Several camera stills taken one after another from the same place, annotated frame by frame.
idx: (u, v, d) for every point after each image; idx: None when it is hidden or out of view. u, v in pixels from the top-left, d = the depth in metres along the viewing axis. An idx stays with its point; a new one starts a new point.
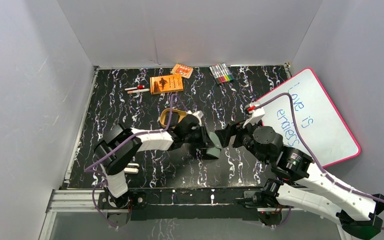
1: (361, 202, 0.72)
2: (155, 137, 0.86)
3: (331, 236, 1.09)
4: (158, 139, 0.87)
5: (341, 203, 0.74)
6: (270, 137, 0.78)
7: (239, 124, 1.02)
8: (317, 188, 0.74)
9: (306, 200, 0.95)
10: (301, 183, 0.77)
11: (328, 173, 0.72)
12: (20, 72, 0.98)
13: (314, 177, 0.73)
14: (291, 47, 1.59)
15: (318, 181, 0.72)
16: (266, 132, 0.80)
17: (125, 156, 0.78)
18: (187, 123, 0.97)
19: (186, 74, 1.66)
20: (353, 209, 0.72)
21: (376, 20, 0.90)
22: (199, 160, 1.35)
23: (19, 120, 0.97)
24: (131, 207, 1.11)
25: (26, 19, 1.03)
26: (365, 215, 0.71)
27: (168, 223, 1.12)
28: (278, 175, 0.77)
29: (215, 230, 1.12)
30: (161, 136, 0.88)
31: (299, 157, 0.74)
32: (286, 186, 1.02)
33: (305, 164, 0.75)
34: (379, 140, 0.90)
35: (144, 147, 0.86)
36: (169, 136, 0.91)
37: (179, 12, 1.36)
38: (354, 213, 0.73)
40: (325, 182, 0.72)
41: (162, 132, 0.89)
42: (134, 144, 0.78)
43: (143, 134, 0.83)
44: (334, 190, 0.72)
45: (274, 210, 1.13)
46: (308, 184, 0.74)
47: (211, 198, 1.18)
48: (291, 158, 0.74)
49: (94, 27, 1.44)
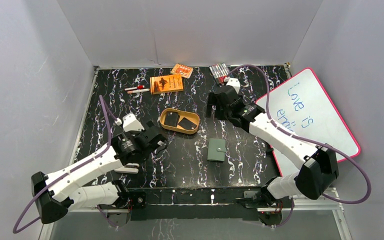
1: (301, 147, 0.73)
2: (84, 173, 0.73)
3: (331, 236, 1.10)
4: (90, 172, 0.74)
5: (285, 149, 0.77)
6: (225, 89, 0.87)
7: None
8: (264, 135, 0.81)
9: (282, 180, 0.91)
10: (253, 133, 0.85)
11: (273, 120, 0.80)
12: (21, 72, 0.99)
13: (260, 123, 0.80)
14: (291, 47, 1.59)
15: (263, 126, 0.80)
16: (227, 88, 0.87)
17: (46, 211, 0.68)
18: (154, 131, 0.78)
19: (186, 74, 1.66)
20: (292, 154, 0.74)
21: (376, 21, 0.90)
22: (199, 160, 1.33)
23: (20, 120, 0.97)
24: (131, 207, 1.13)
25: (27, 19, 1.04)
26: (301, 157, 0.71)
27: (168, 223, 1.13)
28: (232, 123, 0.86)
29: (215, 230, 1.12)
30: (98, 164, 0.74)
31: (252, 108, 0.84)
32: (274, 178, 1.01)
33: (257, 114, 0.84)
34: (379, 139, 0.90)
35: (84, 182, 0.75)
36: (112, 158, 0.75)
37: (179, 12, 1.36)
38: (296, 159, 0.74)
40: (269, 127, 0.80)
41: (96, 159, 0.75)
42: (44, 202, 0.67)
43: (61, 180, 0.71)
44: (275, 134, 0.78)
45: (274, 210, 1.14)
46: (256, 130, 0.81)
47: (211, 198, 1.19)
48: (246, 108, 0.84)
49: (94, 27, 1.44)
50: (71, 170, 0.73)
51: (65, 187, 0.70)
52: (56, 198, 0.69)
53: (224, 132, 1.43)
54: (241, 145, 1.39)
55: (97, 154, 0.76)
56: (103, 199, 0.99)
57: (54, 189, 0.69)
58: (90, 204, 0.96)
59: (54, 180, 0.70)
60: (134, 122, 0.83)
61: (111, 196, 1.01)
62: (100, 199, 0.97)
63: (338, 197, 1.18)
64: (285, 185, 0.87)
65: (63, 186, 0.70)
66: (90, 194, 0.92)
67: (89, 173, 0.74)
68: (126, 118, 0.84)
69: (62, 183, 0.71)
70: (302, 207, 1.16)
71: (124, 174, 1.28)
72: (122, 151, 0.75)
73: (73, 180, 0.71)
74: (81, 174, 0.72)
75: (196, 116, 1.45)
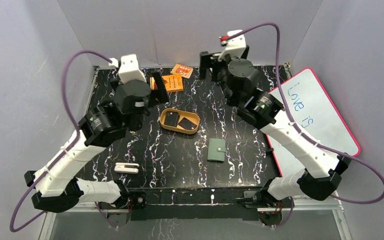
1: (323, 157, 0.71)
2: (60, 168, 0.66)
3: (331, 236, 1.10)
4: (68, 165, 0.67)
5: (304, 157, 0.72)
6: (243, 70, 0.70)
7: (213, 55, 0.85)
8: (282, 137, 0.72)
9: (282, 181, 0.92)
10: (266, 132, 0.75)
11: (296, 123, 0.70)
12: (21, 72, 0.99)
13: (281, 125, 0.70)
14: (291, 47, 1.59)
15: (285, 130, 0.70)
16: (244, 65, 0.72)
17: (45, 207, 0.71)
18: (125, 94, 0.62)
19: (186, 74, 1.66)
20: (314, 164, 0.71)
21: (376, 21, 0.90)
22: (199, 160, 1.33)
23: (19, 120, 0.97)
24: (131, 207, 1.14)
25: (27, 19, 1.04)
26: (325, 170, 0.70)
27: (168, 223, 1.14)
28: (242, 118, 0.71)
29: (215, 230, 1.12)
30: (69, 156, 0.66)
31: (269, 102, 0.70)
32: (276, 178, 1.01)
33: (273, 111, 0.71)
34: (379, 139, 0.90)
35: (69, 173, 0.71)
36: (83, 146, 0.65)
37: (179, 11, 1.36)
38: (314, 168, 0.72)
40: (291, 131, 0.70)
41: (67, 151, 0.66)
42: (35, 204, 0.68)
43: (44, 179, 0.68)
44: (299, 141, 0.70)
45: (274, 210, 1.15)
46: (274, 131, 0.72)
47: (211, 198, 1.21)
48: (261, 102, 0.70)
49: (94, 27, 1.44)
50: (47, 166, 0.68)
51: (49, 185, 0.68)
52: (47, 196, 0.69)
53: (224, 132, 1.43)
54: (241, 145, 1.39)
55: (66, 147, 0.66)
56: (107, 197, 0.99)
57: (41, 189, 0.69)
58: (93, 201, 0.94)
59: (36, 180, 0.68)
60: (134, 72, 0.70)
61: (115, 194, 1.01)
62: (104, 196, 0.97)
63: (338, 197, 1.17)
64: (286, 186, 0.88)
65: (47, 184, 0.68)
66: (98, 189, 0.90)
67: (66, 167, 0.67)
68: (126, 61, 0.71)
69: (45, 183, 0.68)
70: (302, 207, 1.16)
71: (124, 174, 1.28)
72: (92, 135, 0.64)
73: (53, 178, 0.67)
74: (57, 171, 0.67)
75: (196, 116, 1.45)
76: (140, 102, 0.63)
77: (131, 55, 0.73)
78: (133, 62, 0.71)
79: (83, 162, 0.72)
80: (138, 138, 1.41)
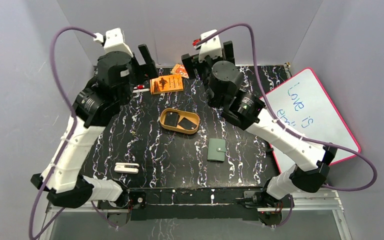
1: (310, 150, 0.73)
2: (67, 158, 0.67)
3: (331, 236, 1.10)
4: (74, 152, 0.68)
5: (291, 152, 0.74)
6: (226, 73, 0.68)
7: (193, 58, 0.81)
8: (268, 135, 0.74)
9: (278, 180, 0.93)
10: (253, 132, 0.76)
11: (279, 119, 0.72)
12: (21, 72, 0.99)
13: (266, 122, 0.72)
14: (291, 47, 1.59)
15: (269, 127, 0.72)
16: (225, 68, 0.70)
17: (63, 202, 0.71)
18: (106, 69, 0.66)
19: (186, 74, 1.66)
20: (302, 158, 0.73)
21: (376, 21, 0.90)
22: (199, 160, 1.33)
23: (19, 120, 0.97)
24: (131, 207, 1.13)
25: (27, 19, 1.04)
26: (313, 163, 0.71)
27: (168, 223, 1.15)
28: (227, 120, 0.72)
29: (215, 230, 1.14)
30: (73, 143, 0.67)
31: (251, 102, 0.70)
32: (271, 178, 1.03)
33: (257, 110, 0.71)
34: (379, 139, 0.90)
35: (77, 163, 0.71)
36: (83, 130, 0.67)
37: (179, 12, 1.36)
38: (302, 162, 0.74)
40: (275, 128, 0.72)
41: (69, 140, 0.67)
42: (53, 200, 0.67)
43: (53, 175, 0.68)
44: (285, 137, 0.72)
45: (274, 210, 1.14)
46: (260, 130, 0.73)
47: (211, 198, 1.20)
48: (243, 102, 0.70)
49: (94, 27, 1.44)
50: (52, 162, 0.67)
51: (61, 178, 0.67)
52: (62, 191, 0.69)
53: (224, 132, 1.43)
54: (241, 145, 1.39)
55: (66, 136, 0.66)
56: (111, 194, 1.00)
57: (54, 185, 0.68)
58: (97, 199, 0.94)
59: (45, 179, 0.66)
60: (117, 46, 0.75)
61: (116, 189, 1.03)
62: (108, 193, 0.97)
63: (337, 198, 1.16)
64: (281, 184, 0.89)
65: (58, 178, 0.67)
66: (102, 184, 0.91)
67: (74, 155, 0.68)
68: (110, 34, 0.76)
69: (56, 177, 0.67)
70: (302, 207, 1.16)
71: (124, 174, 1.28)
72: (88, 116, 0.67)
73: (63, 169, 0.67)
74: (66, 160, 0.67)
75: (196, 116, 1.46)
76: (124, 71, 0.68)
77: (115, 29, 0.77)
78: (118, 36, 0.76)
79: (87, 149, 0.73)
80: (138, 138, 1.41)
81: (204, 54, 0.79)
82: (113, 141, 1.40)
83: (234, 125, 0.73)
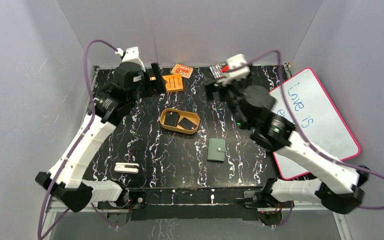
1: (342, 173, 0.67)
2: (83, 152, 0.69)
3: (330, 236, 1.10)
4: (89, 146, 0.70)
5: (323, 175, 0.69)
6: (259, 96, 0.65)
7: (217, 82, 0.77)
8: (299, 158, 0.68)
9: (292, 187, 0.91)
10: (282, 154, 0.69)
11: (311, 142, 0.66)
12: (21, 72, 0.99)
13: (297, 145, 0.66)
14: (291, 47, 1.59)
15: (301, 150, 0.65)
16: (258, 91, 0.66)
17: (70, 201, 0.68)
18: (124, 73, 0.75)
19: (186, 74, 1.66)
20: (335, 182, 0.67)
21: (376, 21, 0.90)
22: (199, 160, 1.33)
23: (19, 120, 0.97)
24: (131, 207, 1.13)
25: (27, 19, 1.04)
26: (348, 187, 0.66)
27: (168, 223, 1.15)
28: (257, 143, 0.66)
29: (215, 230, 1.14)
30: (89, 137, 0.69)
31: (281, 125, 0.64)
32: (280, 181, 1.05)
33: (287, 132, 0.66)
34: (379, 139, 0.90)
35: (86, 160, 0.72)
36: (101, 125, 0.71)
37: (179, 12, 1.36)
38: (335, 185, 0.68)
40: (307, 151, 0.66)
41: (85, 134, 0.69)
42: (62, 195, 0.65)
43: (64, 169, 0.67)
44: (317, 160, 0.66)
45: (274, 210, 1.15)
46: (290, 153, 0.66)
47: (212, 198, 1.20)
48: (273, 125, 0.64)
49: (94, 27, 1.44)
50: (66, 155, 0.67)
51: (73, 171, 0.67)
52: (71, 185, 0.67)
53: (224, 132, 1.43)
54: (241, 145, 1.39)
55: (83, 130, 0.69)
56: (110, 194, 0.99)
57: (64, 179, 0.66)
58: (99, 201, 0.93)
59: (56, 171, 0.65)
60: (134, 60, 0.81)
61: (116, 189, 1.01)
62: (107, 194, 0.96)
63: None
64: (296, 193, 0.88)
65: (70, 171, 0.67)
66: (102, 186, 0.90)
67: (88, 150, 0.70)
68: (129, 50, 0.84)
69: (68, 171, 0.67)
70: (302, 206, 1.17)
71: (124, 174, 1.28)
72: (106, 112, 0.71)
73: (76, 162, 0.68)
74: (81, 155, 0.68)
75: (196, 116, 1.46)
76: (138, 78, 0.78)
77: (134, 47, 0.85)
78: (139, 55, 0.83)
79: (96, 147, 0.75)
80: (138, 138, 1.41)
81: (229, 75, 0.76)
82: (114, 141, 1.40)
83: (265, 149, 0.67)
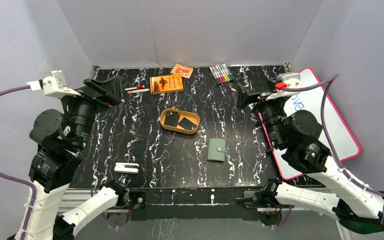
1: (370, 199, 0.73)
2: (34, 222, 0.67)
3: (331, 236, 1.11)
4: (41, 215, 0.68)
5: (352, 201, 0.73)
6: (309, 125, 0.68)
7: (261, 95, 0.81)
8: (331, 183, 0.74)
9: (303, 196, 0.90)
10: (317, 178, 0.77)
11: (345, 169, 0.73)
12: (21, 72, 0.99)
13: (332, 171, 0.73)
14: (291, 47, 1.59)
15: (335, 176, 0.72)
16: (309, 121, 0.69)
17: None
18: (40, 139, 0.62)
19: (186, 74, 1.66)
20: (362, 207, 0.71)
21: (376, 21, 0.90)
22: (199, 160, 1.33)
23: (20, 120, 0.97)
24: (131, 207, 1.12)
25: (26, 19, 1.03)
26: (375, 213, 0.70)
27: (168, 223, 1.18)
28: (293, 165, 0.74)
29: (215, 231, 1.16)
30: (37, 208, 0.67)
31: (317, 148, 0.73)
32: (285, 185, 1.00)
33: (323, 157, 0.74)
34: (379, 140, 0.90)
35: (48, 221, 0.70)
36: (44, 193, 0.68)
37: (179, 12, 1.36)
38: (362, 211, 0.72)
40: (341, 177, 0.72)
41: (33, 206, 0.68)
42: None
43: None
44: (349, 186, 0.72)
45: (274, 210, 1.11)
46: (325, 178, 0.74)
47: (211, 198, 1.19)
48: (310, 149, 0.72)
49: (94, 27, 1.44)
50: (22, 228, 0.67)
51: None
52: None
53: (224, 132, 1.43)
54: (241, 145, 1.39)
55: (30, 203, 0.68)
56: (106, 205, 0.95)
57: None
58: (93, 216, 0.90)
59: None
60: (54, 93, 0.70)
61: (112, 198, 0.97)
62: (100, 208, 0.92)
63: None
64: (307, 203, 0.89)
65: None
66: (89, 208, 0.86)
67: (40, 218, 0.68)
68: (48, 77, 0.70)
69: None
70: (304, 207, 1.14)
71: (124, 174, 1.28)
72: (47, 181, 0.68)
73: (35, 232, 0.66)
74: (34, 225, 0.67)
75: (196, 116, 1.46)
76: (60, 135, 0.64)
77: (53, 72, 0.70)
78: (61, 83, 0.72)
79: (56, 207, 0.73)
80: (138, 138, 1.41)
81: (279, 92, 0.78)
82: (113, 141, 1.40)
83: (298, 169, 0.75)
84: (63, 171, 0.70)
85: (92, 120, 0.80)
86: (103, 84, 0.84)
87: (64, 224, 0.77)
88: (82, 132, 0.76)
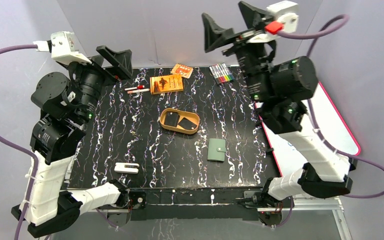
1: (337, 163, 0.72)
2: (36, 194, 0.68)
3: (331, 236, 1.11)
4: (43, 187, 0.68)
5: (320, 163, 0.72)
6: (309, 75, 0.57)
7: (241, 37, 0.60)
8: (303, 144, 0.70)
9: (282, 181, 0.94)
10: (289, 138, 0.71)
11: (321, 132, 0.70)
12: (21, 72, 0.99)
13: (306, 131, 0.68)
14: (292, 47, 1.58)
15: (309, 137, 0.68)
16: (309, 68, 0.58)
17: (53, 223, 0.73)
18: (41, 103, 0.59)
19: (186, 74, 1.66)
20: (329, 170, 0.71)
21: (376, 20, 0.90)
22: (199, 160, 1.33)
23: (18, 120, 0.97)
24: (131, 207, 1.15)
25: (25, 20, 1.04)
26: (339, 176, 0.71)
27: (168, 223, 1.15)
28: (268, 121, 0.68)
29: (215, 231, 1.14)
30: (38, 180, 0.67)
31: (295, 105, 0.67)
32: (274, 179, 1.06)
33: (299, 116, 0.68)
34: (378, 139, 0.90)
35: (51, 194, 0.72)
36: (45, 166, 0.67)
37: (179, 12, 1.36)
38: (328, 174, 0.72)
40: (314, 138, 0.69)
41: (35, 178, 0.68)
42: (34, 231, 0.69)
43: (30, 210, 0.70)
44: (320, 148, 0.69)
45: (274, 210, 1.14)
46: (298, 138, 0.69)
47: (211, 198, 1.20)
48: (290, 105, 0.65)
49: (94, 27, 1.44)
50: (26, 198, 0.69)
51: (37, 212, 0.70)
52: (42, 222, 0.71)
53: (224, 132, 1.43)
54: (241, 145, 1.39)
55: (32, 174, 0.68)
56: (107, 198, 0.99)
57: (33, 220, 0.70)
58: (95, 206, 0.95)
59: (23, 214, 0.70)
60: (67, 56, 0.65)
61: (114, 192, 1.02)
62: (105, 198, 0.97)
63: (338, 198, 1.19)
64: (283, 186, 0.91)
65: (35, 213, 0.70)
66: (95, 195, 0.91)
67: (43, 190, 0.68)
68: (55, 41, 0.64)
69: (33, 212, 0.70)
70: (302, 207, 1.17)
71: (124, 174, 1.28)
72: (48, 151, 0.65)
73: (37, 204, 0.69)
74: (37, 196, 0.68)
75: (196, 116, 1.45)
76: (64, 100, 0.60)
77: (62, 34, 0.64)
78: (73, 46, 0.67)
79: (59, 179, 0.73)
80: (138, 138, 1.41)
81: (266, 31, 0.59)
82: (113, 141, 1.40)
83: (273, 128, 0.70)
84: (64, 141, 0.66)
85: (99, 90, 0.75)
86: (116, 54, 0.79)
87: (72, 201, 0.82)
88: (87, 102, 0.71)
